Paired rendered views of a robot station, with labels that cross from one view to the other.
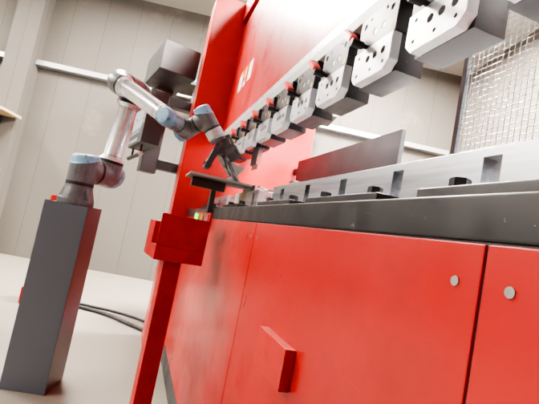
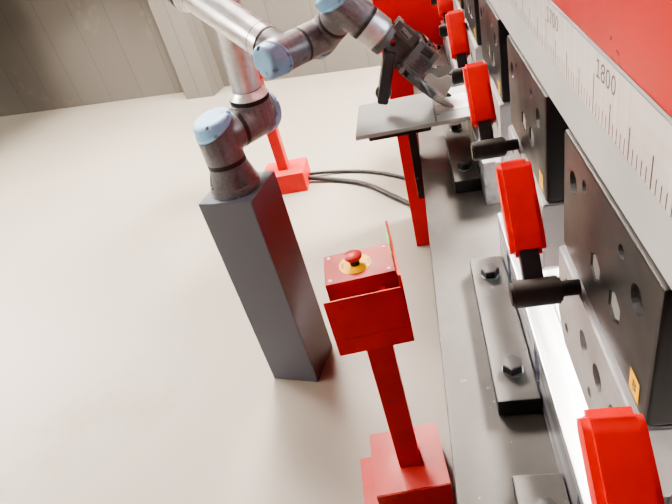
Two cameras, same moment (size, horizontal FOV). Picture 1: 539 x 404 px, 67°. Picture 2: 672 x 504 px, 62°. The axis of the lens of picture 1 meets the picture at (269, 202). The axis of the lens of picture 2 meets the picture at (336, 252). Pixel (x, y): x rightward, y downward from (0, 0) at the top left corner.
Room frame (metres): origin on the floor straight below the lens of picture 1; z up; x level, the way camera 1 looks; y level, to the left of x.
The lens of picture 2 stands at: (0.59, -0.16, 1.50)
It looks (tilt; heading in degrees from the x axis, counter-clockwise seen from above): 34 degrees down; 31
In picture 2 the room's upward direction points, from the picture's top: 16 degrees counter-clockwise
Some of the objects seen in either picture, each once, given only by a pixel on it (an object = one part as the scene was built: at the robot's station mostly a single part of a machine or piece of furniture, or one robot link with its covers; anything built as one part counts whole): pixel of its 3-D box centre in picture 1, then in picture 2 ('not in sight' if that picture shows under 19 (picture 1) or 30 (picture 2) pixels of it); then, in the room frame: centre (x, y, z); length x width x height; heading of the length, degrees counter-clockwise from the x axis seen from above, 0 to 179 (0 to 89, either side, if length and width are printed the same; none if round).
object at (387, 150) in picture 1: (332, 188); not in sight; (2.16, -0.32, 1.12); 1.13 x 0.02 x 0.44; 18
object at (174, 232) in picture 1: (176, 232); (364, 286); (1.41, 0.29, 0.75); 0.20 x 0.16 x 0.18; 25
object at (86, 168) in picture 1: (84, 167); (219, 135); (1.79, 0.83, 0.94); 0.13 x 0.12 x 0.14; 157
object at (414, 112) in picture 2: (217, 180); (413, 111); (1.74, 0.24, 1.00); 0.26 x 0.18 x 0.01; 108
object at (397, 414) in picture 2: (154, 337); (392, 394); (1.41, 0.29, 0.39); 0.06 x 0.06 x 0.54; 25
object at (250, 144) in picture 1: (259, 132); not in sight; (1.81, 0.11, 1.26); 0.15 x 0.09 x 0.17; 18
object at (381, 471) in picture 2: not in sight; (402, 471); (1.39, 0.32, 0.06); 0.25 x 0.20 x 0.12; 115
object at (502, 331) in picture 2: (279, 207); (500, 325); (1.19, -0.03, 0.89); 0.30 x 0.05 x 0.03; 18
